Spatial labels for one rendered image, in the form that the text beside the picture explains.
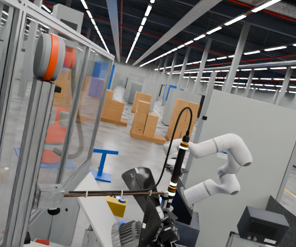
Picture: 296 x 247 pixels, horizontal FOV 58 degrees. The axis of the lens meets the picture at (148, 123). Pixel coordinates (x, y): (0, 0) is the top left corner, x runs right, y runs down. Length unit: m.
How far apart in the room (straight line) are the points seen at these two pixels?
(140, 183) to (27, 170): 0.61
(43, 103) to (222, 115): 2.52
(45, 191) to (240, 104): 2.58
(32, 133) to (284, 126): 2.94
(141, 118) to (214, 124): 5.87
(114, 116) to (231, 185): 8.83
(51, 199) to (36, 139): 0.25
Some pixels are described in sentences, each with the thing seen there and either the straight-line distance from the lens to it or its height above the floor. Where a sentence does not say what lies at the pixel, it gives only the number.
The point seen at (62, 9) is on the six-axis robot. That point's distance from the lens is 4.99.
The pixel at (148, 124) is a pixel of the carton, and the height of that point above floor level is 0.54.
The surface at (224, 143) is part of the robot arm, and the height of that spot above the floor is 1.65.
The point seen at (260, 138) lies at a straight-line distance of 3.39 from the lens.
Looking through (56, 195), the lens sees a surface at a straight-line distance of 1.12.
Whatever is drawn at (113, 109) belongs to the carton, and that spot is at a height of 0.54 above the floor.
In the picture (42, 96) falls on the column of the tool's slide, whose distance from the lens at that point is 0.97.
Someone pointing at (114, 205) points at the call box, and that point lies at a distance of 1.84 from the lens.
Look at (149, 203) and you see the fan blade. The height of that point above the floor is 1.41.
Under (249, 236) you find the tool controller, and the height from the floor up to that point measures 1.09.
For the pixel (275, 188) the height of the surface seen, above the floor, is 1.04.
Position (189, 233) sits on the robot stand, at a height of 0.88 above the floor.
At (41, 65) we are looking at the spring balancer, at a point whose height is 1.85.
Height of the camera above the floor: 1.88
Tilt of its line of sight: 8 degrees down
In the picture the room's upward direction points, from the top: 14 degrees clockwise
